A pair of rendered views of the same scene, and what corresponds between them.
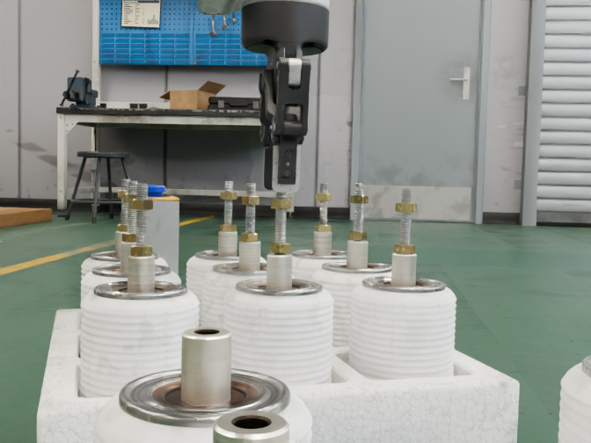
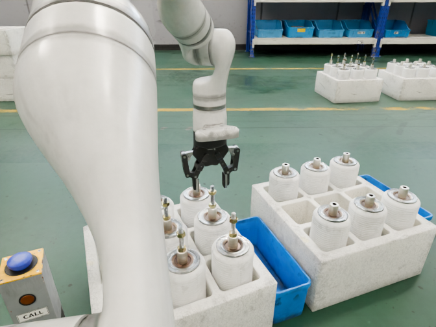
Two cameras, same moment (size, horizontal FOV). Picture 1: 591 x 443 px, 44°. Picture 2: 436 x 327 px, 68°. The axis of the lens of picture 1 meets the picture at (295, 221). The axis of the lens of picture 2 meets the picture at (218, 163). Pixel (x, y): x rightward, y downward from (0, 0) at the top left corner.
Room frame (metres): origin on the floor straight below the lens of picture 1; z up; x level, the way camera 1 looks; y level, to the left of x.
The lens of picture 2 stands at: (0.70, 0.68, 0.75)
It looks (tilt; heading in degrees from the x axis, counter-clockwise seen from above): 27 degrees down; 263
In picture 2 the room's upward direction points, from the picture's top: straight up
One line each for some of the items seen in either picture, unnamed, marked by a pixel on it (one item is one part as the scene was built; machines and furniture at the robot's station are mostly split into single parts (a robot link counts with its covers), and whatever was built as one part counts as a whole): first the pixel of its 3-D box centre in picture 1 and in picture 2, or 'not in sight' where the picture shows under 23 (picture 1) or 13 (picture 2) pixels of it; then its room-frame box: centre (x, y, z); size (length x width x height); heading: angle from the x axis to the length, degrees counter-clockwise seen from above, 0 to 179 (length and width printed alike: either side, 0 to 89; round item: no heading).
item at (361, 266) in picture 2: not in sight; (331, 226); (0.23, -0.10, 0.09); 0.39 x 0.39 x 0.18; 13
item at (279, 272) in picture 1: (279, 273); (212, 212); (0.63, 0.01, 0.26); 0.02 x 0.02 x 0.03
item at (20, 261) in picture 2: (150, 192); (20, 262); (1.00, 0.20, 0.32); 0.04 x 0.04 x 0.02
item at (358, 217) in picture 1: (358, 218); not in sight; (0.77, -0.07, 0.30); 0.01 x 0.01 x 0.08
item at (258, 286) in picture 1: (279, 287); (212, 216); (0.63, 0.01, 0.25); 0.08 x 0.08 x 0.01
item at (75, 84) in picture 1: (80, 90); not in sight; (5.05, 1.50, 0.87); 0.41 x 0.17 x 0.25; 174
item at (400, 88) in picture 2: not in sight; (409, 84); (-1.30, -1.89, 0.09); 0.39 x 0.39 x 0.18; 87
